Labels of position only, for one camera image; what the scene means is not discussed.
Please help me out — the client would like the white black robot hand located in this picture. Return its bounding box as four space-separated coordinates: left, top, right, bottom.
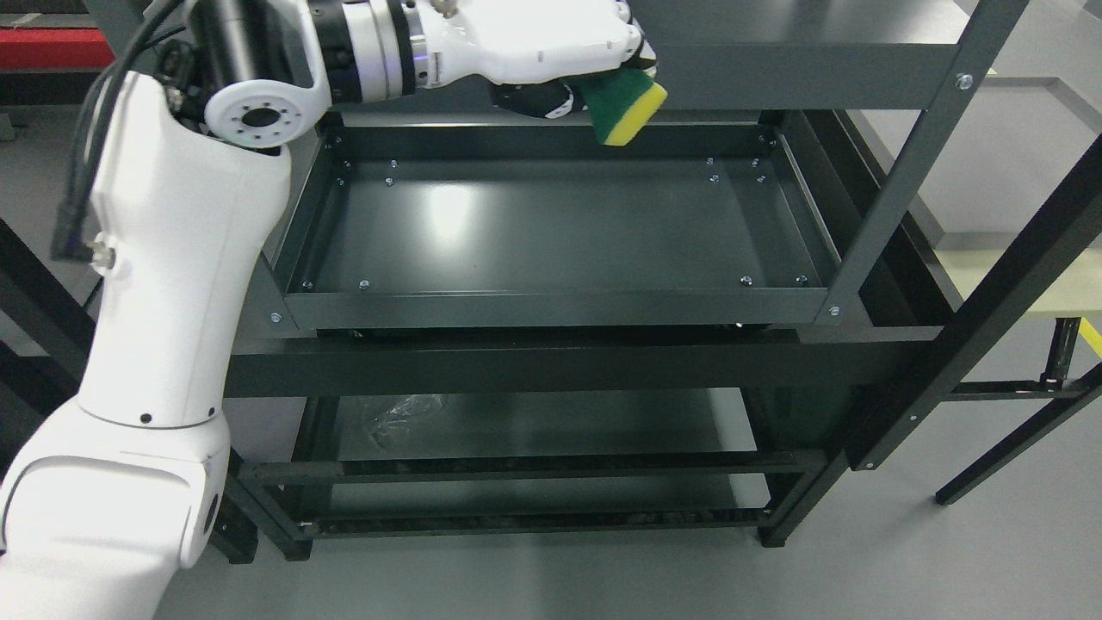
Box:
406 1 658 88

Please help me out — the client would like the green yellow sponge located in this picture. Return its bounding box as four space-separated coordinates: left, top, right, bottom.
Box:
568 67 668 146

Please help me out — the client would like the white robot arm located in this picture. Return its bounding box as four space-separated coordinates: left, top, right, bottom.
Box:
3 1 644 619

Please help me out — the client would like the dark grey metal shelving unit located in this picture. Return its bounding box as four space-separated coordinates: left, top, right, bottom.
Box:
215 1 1025 561

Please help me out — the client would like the grey tray table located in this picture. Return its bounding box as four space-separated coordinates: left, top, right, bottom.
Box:
912 75 1101 300

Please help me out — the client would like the red box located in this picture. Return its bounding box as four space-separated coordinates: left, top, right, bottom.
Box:
1 28 115 70

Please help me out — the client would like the black metal frame rack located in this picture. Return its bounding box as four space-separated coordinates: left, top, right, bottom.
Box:
845 139 1101 471

